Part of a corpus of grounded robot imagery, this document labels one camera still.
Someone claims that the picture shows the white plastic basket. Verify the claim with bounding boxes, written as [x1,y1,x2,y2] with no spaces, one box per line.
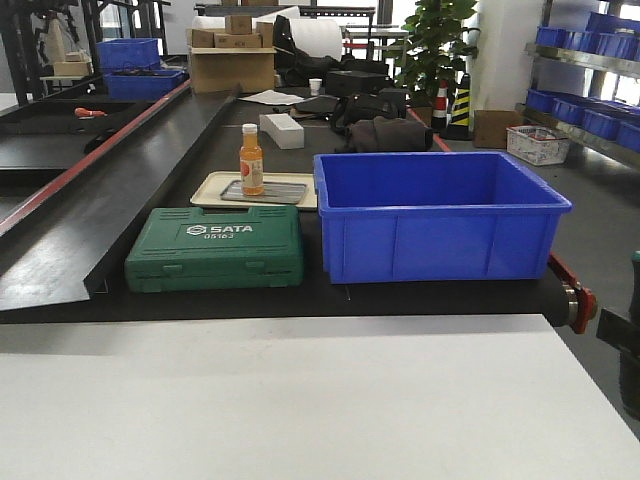
[506,125,571,166]

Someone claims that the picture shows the blue bin far left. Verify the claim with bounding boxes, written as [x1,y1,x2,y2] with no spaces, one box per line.
[97,38,188,101]

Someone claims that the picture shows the orange juice bottle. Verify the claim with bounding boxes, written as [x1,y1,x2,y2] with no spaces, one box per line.
[239,123,264,196]

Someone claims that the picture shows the beige plastic tray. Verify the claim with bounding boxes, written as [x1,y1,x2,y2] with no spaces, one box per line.
[190,171,317,211]

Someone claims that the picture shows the dark grey cloth bag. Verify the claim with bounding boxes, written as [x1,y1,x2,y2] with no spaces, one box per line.
[335,116,434,153]

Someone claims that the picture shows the large cardboard box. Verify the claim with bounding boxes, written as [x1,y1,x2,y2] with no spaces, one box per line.
[188,47,276,94]

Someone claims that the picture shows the red conveyor end bracket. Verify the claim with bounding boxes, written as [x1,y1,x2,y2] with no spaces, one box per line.
[547,253,598,334]

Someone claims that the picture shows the green potted plant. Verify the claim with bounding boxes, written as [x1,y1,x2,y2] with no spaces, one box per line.
[385,0,479,107]

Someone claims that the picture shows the red white traffic cone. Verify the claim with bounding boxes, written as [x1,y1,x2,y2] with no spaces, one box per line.
[431,79,448,131]

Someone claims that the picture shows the white paper cup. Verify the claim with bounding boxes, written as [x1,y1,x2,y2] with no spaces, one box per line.
[309,78,322,96]

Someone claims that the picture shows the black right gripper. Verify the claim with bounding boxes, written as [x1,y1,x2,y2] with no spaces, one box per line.
[596,308,639,420]

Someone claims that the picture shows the yellow black traffic cone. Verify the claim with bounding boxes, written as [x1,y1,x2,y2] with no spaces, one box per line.
[441,73,471,141]

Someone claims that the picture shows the white foam block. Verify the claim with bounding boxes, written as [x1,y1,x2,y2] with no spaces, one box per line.
[259,113,305,150]

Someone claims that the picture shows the small grey metal tray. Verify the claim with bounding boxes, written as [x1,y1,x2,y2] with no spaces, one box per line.
[220,180,307,204]

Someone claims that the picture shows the screwdriver green black handle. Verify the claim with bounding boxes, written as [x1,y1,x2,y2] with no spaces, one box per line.
[629,250,640,324]

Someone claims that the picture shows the green SATA tool case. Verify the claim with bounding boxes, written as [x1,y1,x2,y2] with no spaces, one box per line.
[124,205,304,293]

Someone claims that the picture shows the large blue plastic bin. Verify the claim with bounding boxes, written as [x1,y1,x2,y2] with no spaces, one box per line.
[314,151,572,284]

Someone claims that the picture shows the cardboard box on floor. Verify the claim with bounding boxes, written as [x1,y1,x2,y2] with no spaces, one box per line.
[473,110,524,149]

